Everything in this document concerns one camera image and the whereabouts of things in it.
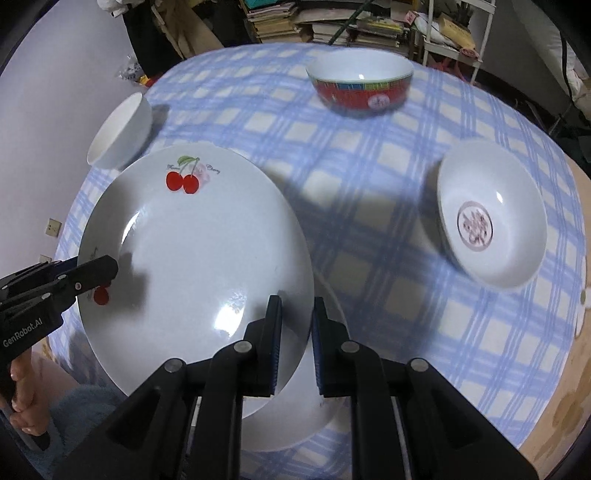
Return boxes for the large cherry plate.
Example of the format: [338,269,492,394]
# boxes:
[242,273,346,453]

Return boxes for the medium cherry plate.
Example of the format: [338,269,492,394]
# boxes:
[78,142,315,394]

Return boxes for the plain white bowl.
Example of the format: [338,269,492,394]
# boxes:
[86,92,152,170]

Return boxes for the white bowl red emblem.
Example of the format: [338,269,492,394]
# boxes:
[437,138,548,292]

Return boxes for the red patterned bowl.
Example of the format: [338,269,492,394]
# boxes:
[307,48,414,112]

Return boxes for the person's left hand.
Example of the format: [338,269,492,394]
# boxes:
[9,349,50,436]

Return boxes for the blue plaid tablecloth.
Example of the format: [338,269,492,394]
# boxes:
[45,42,590,480]

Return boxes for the snack bags on floor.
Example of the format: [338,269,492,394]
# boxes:
[115,55,160,88]

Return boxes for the beige floral blanket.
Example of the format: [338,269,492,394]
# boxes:
[517,156,591,467]

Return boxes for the stack of books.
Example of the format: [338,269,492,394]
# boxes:
[240,1,307,43]

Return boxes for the white metal cart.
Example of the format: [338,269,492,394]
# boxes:
[422,1,496,86]

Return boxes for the yellow wooden bookshelf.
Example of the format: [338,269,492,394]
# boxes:
[239,0,426,56]

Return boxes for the green pole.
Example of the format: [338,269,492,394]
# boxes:
[328,0,374,46]

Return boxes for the cream duvet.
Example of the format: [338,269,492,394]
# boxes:
[512,0,590,117]

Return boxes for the upper wall socket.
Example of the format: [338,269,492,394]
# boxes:
[45,218,62,238]

